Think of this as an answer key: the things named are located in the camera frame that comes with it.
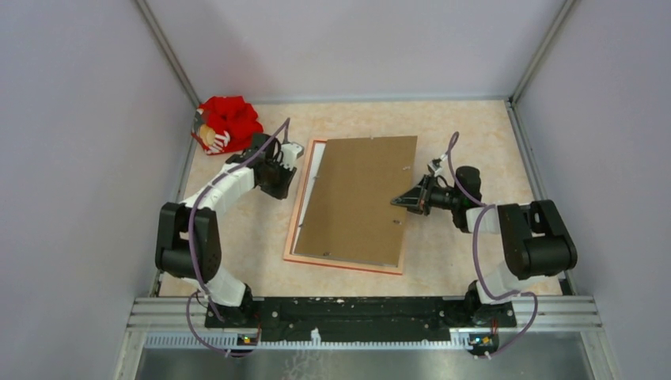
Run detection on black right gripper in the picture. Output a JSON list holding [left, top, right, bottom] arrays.
[[392, 173, 461, 216]]

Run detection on red wooden picture frame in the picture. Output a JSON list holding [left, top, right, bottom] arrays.
[[282, 137, 408, 276]]

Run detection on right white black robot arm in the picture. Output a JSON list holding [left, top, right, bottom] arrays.
[[390, 166, 578, 326]]

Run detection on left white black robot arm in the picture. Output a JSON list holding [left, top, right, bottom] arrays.
[[155, 133, 305, 328]]

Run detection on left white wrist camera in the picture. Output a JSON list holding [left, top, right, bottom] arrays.
[[280, 142, 305, 169]]

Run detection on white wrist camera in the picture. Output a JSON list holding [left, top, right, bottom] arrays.
[[427, 155, 446, 177], [280, 142, 305, 169]]

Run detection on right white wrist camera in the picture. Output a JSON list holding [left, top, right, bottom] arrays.
[[427, 155, 446, 177]]

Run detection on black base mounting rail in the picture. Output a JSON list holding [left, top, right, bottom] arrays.
[[204, 296, 517, 343]]

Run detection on white slotted cable duct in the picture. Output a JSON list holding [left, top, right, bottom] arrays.
[[144, 329, 472, 351]]

